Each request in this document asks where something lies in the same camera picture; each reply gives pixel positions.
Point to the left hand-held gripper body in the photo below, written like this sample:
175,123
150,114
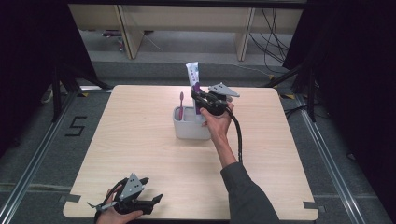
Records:
132,186

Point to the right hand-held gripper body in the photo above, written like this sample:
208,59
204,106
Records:
218,102

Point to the pink toothbrush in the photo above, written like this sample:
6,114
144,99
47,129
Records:
181,105

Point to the purple white toothpaste tube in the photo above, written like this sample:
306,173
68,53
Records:
193,77

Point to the grey plastic holder box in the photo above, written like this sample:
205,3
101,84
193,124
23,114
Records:
190,129

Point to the person's right hand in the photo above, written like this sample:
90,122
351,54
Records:
218,124

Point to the person's left hand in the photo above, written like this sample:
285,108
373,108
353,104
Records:
112,216

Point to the grey plug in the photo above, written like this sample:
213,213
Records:
104,206

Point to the grey tape piece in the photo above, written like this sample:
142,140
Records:
310,205
73,198

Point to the yellow tape piece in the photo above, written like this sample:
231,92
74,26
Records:
288,96
83,94

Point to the light wooden desk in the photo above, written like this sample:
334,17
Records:
186,18

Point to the black metal stand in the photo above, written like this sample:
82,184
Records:
311,93
57,93

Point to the black curtain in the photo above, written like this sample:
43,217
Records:
28,62
358,77

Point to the metal floor rail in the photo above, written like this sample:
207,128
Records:
330,168
31,174

